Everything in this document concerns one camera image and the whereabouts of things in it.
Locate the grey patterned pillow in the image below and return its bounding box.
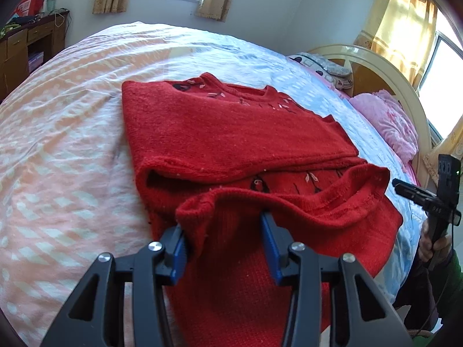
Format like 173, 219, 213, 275
288, 52, 353, 90

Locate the person's right hand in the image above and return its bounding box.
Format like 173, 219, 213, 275
418, 220, 452, 265

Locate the red gift bag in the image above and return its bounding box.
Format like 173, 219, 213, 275
14, 0, 44, 16

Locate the red knitted sweater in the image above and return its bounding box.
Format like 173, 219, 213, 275
122, 73, 403, 346

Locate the side window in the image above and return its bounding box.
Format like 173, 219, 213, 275
418, 13, 462, 145

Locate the pink floral pillow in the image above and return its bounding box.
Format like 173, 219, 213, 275
349, 89, 419, 165

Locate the black camera box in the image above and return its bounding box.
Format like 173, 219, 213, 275
437, 154, 461, 208

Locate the blue pink polka-dot bedsheet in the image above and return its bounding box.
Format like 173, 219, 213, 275
1, 22, 409, 346

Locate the yellow side curtain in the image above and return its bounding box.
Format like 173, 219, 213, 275
354, 0, 438, 88

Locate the brown wooden desk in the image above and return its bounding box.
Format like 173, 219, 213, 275
1, 10, 70, 101

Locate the cream wooden headboard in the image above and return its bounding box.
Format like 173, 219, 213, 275
310, 44, 432, 187

